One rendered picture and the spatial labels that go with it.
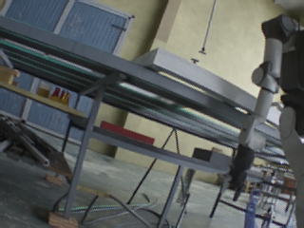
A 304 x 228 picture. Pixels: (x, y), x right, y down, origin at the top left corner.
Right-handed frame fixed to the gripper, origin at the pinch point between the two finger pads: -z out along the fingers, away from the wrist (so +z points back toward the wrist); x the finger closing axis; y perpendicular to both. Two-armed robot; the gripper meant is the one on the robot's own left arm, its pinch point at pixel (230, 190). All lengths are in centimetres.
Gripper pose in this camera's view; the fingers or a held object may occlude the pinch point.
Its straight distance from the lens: 117.4
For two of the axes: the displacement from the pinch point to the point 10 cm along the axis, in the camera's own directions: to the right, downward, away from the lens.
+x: -2.9, -1.3, 9.5
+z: 3.5, -9.4, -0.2
